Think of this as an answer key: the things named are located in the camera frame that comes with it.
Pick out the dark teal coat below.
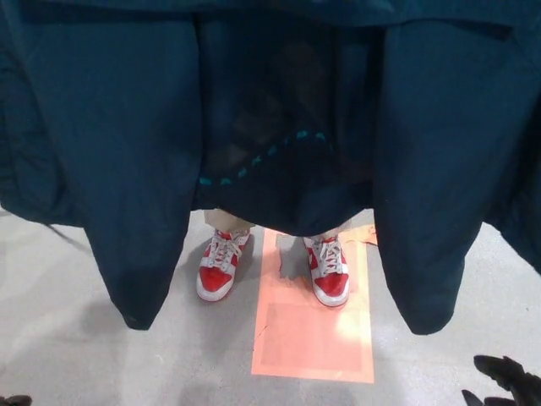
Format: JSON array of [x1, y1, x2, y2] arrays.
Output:
[[0, 0, 541, 339]]

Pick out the khaki trousers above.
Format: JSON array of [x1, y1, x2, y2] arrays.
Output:
[[204, 208, 360, 239]]

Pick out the red and white sneaker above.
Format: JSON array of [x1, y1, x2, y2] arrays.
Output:
[[303, 231, 352, 308], [196, 228, 254, 299]]

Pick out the large crumpled orange tape scrap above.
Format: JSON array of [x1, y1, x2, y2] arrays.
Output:
[[354, 226, 380, 247]]

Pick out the orange floor mat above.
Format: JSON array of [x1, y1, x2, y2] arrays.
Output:
[[251, 228, 375, 385]]

